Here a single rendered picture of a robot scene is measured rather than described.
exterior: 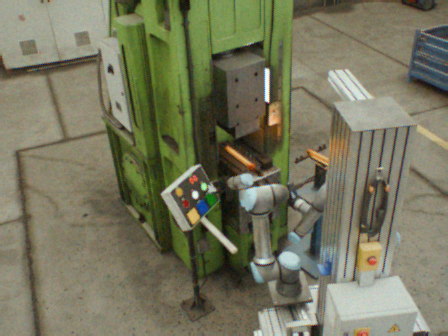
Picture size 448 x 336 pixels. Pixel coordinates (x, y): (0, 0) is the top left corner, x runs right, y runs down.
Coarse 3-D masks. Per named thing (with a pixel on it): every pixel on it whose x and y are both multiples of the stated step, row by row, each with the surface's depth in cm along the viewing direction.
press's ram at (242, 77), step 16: (240, 48) 335; (224, 64) 314; (240, 64) 312; (256, 64) 315; (224, 80) 310; (240, 80) 314; (256, 80) 321; (224, 96) 317; (240, 96) 320; (256, 96) 327; (224, 112) 324; (240, 112) 326; (256, 112) 334
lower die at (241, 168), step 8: (232, 144) 382; (224, 152) 373; (240, 152) 372; (224, 160) 366; (232, 160) 364; (240, 160) 361; (248, 160) 361; (232, 168) 357; (240, 168) 355; (248, 168) 354
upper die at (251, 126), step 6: (216, 120) 349; (252, 120) 335; (258, 120) 338; (222, 126) 344; (240, 126) 331; (246, 126) 334; (252, 126) 337; (258, 126) 341; (228, 132) 340; (234, 132) 333; (240, 132) 334; (246, 132) 337
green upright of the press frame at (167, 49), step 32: (160, 0) 300; (192, 0) 286; (160, 32) 306; (192, 32) 296; (160, 64) 335; (192, 64) 306; (160, 96) 348; (160, 128) 361; (192, 128) 328; (192, 160) 340; (224, 256) 406
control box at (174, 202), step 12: (192, 168) 323; (180, 180) 311; (204, 180) 323; (168, 192) 300; (192, 192) 314; (204, 192) 321; (168, 204) 306; (180, 204) 305; (192, 204) 312; (180, 216) 306; (204, 216) 317
